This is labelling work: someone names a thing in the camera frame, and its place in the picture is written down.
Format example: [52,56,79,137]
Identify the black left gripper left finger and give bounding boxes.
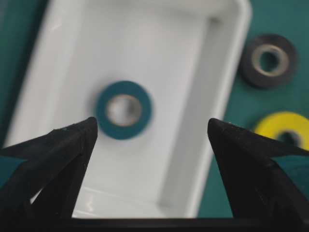
[0,117,98,227]

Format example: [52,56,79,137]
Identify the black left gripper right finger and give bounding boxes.
[207,118,309,227]

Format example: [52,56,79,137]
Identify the teal green tape roll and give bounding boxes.
[94,80,153,140]

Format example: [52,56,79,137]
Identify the yellow tape roll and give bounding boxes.
[253,111,309,151]

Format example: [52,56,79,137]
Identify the black tape roll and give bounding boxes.
[239,33,297,89]

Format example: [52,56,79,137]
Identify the white plastic tray case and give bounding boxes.
[5,0,251,218]

